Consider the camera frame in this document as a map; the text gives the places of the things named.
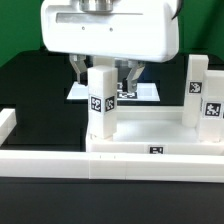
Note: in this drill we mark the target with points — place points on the white front fence bar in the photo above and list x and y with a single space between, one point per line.
49 164

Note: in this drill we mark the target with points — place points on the white left fence block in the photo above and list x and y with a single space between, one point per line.
7 123

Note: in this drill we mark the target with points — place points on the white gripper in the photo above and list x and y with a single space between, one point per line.
143 30

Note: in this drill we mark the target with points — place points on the white desk top tray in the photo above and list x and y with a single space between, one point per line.
152 130

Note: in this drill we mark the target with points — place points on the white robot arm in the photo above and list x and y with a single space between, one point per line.
98 5

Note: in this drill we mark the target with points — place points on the marker tag sheet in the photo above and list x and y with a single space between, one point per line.
145 92

